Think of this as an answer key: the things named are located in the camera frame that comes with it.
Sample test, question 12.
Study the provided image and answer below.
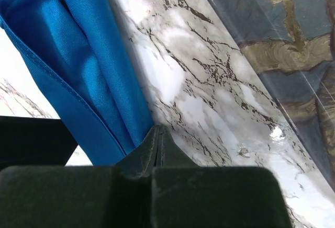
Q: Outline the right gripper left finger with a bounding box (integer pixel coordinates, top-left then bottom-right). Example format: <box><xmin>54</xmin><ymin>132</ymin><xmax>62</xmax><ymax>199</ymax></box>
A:
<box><xmin>115</xmin><ymin>126</ymin><xmax>160</xmax><ymax>177</ymax></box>

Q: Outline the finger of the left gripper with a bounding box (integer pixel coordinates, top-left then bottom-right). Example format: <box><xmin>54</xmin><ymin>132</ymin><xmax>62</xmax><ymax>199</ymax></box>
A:
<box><xmin>1</xmin><ymin>116</ymin><xmax>77</xmax><ymax>169</ymax></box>

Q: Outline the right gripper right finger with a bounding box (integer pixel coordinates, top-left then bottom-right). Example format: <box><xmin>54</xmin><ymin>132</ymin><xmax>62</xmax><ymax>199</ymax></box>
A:
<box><xmin>156</xmin><ymin>126</ymin><xmax>198</xmax><ymax>167</ymax></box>

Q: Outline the blue cloth napkin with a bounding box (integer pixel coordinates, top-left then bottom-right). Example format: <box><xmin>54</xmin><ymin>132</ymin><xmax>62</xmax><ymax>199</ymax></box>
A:
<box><xmin>1</xmin><ymin>0</ymin><xmax>153</xmax><ymax>165</ymax></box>

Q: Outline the green floral serving tray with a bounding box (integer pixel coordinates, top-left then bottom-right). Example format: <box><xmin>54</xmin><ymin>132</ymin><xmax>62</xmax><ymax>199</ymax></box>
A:
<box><xmin>208</xmin><ymin>0</ymin><xmax>334</xmax><ymax>186</ymax></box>

